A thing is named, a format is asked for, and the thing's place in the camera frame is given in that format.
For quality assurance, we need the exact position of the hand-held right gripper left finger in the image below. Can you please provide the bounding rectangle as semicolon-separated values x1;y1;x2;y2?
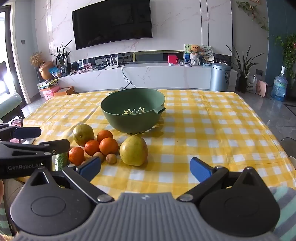
23;156;115;204

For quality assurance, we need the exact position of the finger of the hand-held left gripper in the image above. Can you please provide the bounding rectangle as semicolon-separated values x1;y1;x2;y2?
0;126;42;141
0;139;70;156

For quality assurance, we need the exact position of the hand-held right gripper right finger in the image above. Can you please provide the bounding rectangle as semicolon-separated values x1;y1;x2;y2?
176;157;270;204

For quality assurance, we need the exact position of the green cucumber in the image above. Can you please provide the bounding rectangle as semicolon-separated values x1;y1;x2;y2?
55;153;69;169

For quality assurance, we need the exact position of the orange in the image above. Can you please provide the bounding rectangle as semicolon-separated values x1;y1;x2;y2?
96;130;114;143
68;146;85;166
99;137;119;156
84;140;101;156

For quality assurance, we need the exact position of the small green pear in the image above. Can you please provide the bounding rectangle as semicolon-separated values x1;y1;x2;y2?
72;124;95;147

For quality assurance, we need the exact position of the green colander bowl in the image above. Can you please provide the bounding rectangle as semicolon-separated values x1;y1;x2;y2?
100;88;166;134

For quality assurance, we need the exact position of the smartphone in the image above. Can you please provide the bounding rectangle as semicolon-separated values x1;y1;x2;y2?
8;117;23;143

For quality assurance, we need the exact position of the green sofa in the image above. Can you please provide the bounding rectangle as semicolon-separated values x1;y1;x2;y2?
0;93;23;118

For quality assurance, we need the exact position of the yellow checked tablecloth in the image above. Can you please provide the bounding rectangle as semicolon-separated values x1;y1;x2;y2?
14;89;296;202

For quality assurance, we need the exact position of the pink boxes stack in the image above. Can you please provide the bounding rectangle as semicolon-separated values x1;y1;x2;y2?
39;86;61;100

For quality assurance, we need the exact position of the stack of coloured papers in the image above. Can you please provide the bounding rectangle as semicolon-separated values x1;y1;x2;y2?
38;79;58;90

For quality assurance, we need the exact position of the orange flat box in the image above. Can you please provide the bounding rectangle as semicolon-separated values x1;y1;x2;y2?
54;86;75;96

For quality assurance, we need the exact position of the orange round vase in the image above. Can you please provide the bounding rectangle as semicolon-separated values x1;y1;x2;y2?
39;61;55;80

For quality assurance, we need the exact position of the blue snack bag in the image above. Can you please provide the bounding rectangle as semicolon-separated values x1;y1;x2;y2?
48;67;63;78

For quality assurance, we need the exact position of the dried flower bunch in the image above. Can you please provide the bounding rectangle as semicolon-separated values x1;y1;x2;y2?
30;51;44;67

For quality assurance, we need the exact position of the green plant in glass vase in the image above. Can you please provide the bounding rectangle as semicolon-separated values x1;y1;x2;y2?
50;40;72;75

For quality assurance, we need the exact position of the transparent chair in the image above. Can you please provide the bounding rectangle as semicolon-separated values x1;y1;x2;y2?
281;137;296;158

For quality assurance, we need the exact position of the silver trash can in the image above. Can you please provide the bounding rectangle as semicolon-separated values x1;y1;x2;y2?
209;62;232;92

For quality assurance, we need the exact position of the striped green clothing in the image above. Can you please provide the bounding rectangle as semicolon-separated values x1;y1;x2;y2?
269;185;296;241

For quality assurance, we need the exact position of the white router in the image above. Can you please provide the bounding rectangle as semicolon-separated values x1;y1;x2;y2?
105;55;119;69

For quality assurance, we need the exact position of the white marble tv cabinet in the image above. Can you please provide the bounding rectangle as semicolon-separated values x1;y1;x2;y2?
58;62;232;93

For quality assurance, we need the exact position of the white plastic bag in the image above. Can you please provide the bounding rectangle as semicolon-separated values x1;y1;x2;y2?
246;74;257;91

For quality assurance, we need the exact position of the pink fan heater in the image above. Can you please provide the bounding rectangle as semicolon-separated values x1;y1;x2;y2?
255;80;269;95

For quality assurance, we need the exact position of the long-leaf potted plant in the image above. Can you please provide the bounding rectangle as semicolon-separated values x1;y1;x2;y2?
227;45;264;93

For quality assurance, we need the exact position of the blue water jug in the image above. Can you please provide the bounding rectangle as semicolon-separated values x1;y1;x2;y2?
270;66;288;102

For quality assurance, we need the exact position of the round paper fan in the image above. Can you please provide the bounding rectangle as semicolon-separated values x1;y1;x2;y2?
200;45;214;58

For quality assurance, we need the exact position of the green picture card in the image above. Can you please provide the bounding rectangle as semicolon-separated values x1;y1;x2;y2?
184;44;197;59

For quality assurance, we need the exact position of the dark framed box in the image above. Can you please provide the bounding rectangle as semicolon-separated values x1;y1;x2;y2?
133;50;184;62

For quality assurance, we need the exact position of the bushy green vine plant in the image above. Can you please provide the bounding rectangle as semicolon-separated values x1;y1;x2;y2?
274;34;296;79

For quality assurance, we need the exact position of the hanging vine plant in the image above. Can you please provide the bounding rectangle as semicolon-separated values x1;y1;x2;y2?
236;0;271;40

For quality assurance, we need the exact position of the black power cable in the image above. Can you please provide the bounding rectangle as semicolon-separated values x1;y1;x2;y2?
117;66;133;91

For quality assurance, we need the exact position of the black wall television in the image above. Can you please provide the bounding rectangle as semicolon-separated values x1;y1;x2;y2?
72;0;153;50

